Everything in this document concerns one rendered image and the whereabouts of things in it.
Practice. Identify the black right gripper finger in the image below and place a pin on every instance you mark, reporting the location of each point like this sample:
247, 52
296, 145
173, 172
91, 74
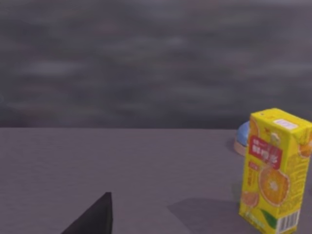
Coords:
97, 217

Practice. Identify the blue and beige round object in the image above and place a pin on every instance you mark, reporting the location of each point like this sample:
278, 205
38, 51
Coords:
242, 140

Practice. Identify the yellow orange juice carton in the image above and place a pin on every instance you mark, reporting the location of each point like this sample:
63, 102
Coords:
273, 175

